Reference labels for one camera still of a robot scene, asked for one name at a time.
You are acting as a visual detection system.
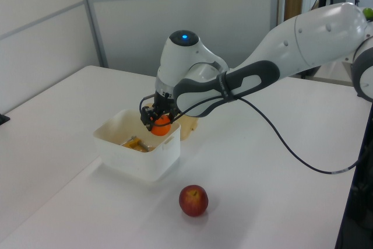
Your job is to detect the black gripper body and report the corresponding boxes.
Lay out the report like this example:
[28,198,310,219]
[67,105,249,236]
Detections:
[152,91,179,115]

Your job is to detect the orange fruit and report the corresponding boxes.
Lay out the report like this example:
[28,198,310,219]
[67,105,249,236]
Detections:
[150,114,172,136]

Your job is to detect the red apple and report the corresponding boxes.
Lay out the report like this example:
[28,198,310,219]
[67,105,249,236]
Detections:
[178,184,209,218]

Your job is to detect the white plastic container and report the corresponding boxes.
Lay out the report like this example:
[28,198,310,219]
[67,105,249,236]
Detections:
[93,108,182,183]

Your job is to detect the yellow C-clamp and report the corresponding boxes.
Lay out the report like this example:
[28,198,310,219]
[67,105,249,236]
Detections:
[121,135,151,153]

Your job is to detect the black cable strap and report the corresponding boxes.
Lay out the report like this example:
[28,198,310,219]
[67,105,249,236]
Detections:
[217,71,238,102]

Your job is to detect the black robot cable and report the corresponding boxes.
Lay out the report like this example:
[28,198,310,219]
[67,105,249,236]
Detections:
[138,61,367,175]

